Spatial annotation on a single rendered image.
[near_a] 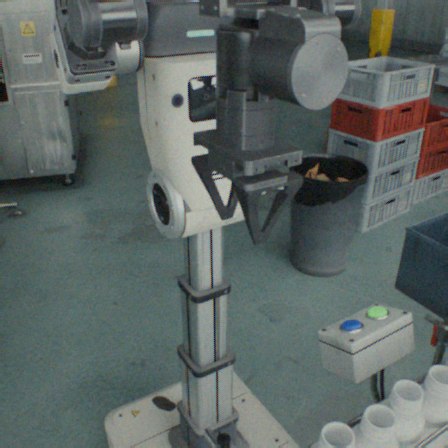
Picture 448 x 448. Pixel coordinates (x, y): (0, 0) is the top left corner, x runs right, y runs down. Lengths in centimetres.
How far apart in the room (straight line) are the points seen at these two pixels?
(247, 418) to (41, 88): 300
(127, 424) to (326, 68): 152
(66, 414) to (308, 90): 194
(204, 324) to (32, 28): 310
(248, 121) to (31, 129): 370
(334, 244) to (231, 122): 235
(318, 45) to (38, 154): 385
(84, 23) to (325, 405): 180
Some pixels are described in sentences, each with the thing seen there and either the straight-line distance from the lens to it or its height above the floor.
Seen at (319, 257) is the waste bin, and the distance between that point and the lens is 280.
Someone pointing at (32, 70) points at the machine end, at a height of 99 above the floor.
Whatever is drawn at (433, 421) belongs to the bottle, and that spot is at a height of 111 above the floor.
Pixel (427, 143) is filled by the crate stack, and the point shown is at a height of 51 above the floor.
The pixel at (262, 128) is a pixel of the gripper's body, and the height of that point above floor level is 148.
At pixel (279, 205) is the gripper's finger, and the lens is 46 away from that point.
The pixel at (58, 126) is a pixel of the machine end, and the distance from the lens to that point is 406.
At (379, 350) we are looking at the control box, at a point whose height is 109.
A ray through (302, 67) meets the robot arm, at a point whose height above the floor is 155.
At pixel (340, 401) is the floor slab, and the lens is 218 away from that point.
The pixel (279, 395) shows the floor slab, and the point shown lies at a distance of 216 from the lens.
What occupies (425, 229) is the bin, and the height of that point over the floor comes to 92.
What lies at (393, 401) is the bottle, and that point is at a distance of 63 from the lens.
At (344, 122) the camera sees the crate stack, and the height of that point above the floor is 73.
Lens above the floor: 160
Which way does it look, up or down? 28 degrees down
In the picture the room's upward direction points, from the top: straight up
